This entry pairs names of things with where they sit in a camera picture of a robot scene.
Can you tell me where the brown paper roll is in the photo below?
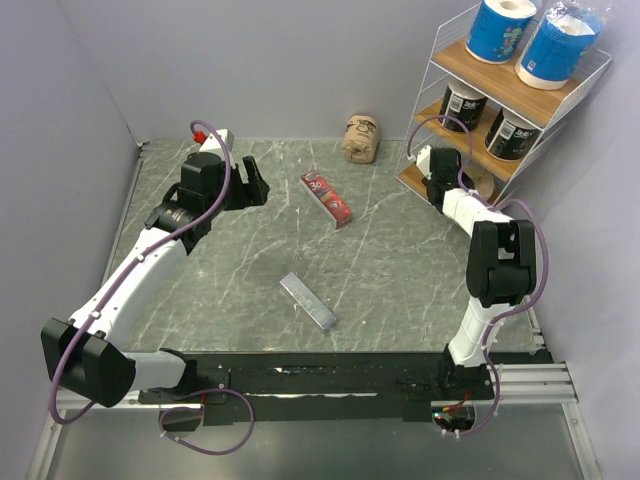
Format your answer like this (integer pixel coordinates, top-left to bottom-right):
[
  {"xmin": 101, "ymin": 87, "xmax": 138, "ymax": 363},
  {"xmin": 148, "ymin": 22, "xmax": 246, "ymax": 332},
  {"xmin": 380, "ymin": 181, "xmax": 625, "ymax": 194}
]
[{"xmin": 463, "ymin": 165, "xmax": 495, "ymax": 201}]

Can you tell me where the black paper roll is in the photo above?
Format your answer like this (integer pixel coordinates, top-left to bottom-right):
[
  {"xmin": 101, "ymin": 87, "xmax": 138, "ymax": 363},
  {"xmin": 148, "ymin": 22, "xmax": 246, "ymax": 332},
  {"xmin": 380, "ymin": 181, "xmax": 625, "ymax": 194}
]
[{"xmin": 485, "ymin": 108, "xmax": 541, "ymax": 162}]

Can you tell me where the brown roll with bear print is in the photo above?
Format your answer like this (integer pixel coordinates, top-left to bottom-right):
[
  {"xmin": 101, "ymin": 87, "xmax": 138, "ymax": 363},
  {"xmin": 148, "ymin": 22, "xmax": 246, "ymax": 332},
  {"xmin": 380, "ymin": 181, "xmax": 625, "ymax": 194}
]
[{"xmin": 342, "ymin": 115, "xmax": 379, "ymax": 164}]

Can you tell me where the blue printed paper roll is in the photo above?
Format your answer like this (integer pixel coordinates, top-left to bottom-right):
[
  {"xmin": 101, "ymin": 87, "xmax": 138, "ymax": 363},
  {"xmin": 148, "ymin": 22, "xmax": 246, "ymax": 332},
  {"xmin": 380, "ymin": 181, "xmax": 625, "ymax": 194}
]
[{"xmin": 465, "ymin": 0, "xmax": 541, "ymax": 64}]

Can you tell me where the blue clear-wrapped paper roll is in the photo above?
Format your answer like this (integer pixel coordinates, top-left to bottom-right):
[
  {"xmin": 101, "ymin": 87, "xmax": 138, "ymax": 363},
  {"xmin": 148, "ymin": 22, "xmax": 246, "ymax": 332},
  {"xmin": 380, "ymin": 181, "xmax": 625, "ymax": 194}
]
[{"xmin": 515, "ymin": 0, "xmax": 619, "ymax": 91}]

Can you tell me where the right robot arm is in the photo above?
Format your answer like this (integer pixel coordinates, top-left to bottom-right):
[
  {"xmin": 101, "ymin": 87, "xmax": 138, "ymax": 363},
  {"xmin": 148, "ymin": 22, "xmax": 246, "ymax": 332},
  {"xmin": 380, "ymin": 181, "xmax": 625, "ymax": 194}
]
[{"xmin": 416, "ymin": 146, "xmax": 537, "ymax": 399}]

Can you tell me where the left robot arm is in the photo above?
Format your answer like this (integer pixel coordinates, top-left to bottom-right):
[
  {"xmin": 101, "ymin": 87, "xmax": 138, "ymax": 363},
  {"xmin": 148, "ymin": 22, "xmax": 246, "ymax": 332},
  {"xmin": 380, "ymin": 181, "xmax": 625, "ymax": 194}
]
[{"xmin": 41, "ymin": 152, "xmax": 270, "ymax": 407}]

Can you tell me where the middle wooden shelf board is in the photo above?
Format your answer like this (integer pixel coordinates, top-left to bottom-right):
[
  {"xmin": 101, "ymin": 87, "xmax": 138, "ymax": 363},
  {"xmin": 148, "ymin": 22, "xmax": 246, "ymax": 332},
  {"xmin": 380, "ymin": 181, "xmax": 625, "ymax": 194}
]
[{"xmin": 415, "ymin": 102, "xmax": 544, "ymax": 181}]

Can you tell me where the wooden shelf board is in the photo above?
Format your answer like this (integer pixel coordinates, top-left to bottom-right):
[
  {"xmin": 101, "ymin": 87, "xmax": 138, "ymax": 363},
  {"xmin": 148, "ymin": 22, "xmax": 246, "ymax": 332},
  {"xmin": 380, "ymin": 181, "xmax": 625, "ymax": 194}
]
[
  {"xmin": 431, "ymin": 40, "xmax": 580, "ymax": 127},
  {"xmin": 415, "ymin": 102, "xmax": 544, "ymax": 181},
  {"xmin": 397, "ymin": 155, "xmax": 510, "ymax": 235}
]

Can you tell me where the bottom wooden shelf board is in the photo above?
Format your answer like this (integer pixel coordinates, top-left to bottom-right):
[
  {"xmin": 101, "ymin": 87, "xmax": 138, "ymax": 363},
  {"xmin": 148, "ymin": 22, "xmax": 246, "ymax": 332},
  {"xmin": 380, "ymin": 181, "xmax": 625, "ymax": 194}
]
[{"xmin": 397, "ymin": 155, "xmax": 510, "ymax": 235}]

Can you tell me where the top wooden shelf board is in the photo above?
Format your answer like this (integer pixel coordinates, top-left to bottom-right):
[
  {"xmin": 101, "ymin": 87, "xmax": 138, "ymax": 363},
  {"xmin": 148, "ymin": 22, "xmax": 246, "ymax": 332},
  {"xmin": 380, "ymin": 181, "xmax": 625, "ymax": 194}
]
[{"xmin": 431, "ymin": 40, "xmax": 580, "ymax": 127}]

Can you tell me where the red toothpaste box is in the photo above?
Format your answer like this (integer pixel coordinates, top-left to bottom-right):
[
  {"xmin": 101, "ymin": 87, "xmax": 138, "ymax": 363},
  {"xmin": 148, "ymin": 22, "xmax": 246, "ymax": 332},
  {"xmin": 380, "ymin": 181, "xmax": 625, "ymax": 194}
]
[{"xmin": 300, "ymin": 170, "xmax": 352, "ymax": 229}]

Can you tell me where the silver toothpaste box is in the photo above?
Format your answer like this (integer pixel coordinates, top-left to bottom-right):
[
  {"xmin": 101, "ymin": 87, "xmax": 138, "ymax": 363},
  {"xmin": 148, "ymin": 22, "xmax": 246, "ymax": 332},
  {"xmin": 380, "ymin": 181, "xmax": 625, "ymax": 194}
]
[{"xmin": 280, "ymin": 272, "xmax": 337, "ymax": 331}]

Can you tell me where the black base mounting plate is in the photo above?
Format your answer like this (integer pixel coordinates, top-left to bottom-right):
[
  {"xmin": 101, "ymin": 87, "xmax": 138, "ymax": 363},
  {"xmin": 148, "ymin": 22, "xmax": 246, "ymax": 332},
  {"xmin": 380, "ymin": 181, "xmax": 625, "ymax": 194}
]
[{"xmin": 138, "ymin": 352, "xmax": 494, "ymax": 426}]

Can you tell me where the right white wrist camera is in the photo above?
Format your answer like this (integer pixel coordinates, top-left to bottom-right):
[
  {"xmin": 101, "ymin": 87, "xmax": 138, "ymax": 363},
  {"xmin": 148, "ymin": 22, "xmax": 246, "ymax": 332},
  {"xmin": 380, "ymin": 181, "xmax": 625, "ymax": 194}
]
[{"xmin": 415, "ymin": 145, "xmax": 433, "ymax": 180}]

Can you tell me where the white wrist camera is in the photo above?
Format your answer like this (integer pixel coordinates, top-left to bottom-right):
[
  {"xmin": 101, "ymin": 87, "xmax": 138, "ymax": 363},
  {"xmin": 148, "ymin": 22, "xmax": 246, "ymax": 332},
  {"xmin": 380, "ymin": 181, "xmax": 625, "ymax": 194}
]
[
  {"xmin": 192, "ymin": 129, "xmax": 234, "ymax": 157},
  {"xmin": 415, "ymin": 145, "xmax": 433, "ymax": 180}
]

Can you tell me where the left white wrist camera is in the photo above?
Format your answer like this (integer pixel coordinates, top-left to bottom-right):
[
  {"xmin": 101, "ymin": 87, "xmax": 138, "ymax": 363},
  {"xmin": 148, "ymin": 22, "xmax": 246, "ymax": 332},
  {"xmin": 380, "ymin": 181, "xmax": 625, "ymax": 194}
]
[{"xmin": 192, "ymin": 129, "xmax": 234, "ymax": 157}]

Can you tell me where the white wire shelf rack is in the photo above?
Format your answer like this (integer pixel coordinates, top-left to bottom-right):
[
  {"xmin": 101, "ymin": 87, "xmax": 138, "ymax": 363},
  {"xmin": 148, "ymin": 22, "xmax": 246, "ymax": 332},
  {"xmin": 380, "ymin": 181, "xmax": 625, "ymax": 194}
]
[{"xmin": 397, "ymin": 1, "xmax": 612, "ymax": 203}]

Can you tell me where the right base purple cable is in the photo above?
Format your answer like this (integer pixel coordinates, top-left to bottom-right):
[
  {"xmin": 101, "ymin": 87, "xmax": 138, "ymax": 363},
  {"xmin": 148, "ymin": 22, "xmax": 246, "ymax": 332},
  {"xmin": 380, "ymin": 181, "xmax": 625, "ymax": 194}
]
[{"xmin": 439, "ymin": 390, "xmax": 501, "ymax": 441}]

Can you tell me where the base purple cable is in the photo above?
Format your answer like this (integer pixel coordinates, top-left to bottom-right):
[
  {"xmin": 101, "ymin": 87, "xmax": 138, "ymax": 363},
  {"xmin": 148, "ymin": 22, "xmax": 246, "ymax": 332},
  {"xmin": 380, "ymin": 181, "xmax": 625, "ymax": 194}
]
[
  {"xmin": 158, "ymin": 389, "xmax": 256, "ymax": 455},
  {"xmin": 439, "ymin": 390, "xmax": 501, "ymax": 441}
]

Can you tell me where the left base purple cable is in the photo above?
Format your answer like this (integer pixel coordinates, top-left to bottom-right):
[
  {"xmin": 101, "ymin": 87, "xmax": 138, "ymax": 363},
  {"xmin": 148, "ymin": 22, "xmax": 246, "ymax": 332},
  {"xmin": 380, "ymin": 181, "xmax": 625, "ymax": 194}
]
[{"xmin": 158, "ymin": 389, "xmax": 256, "ymax": 455}]

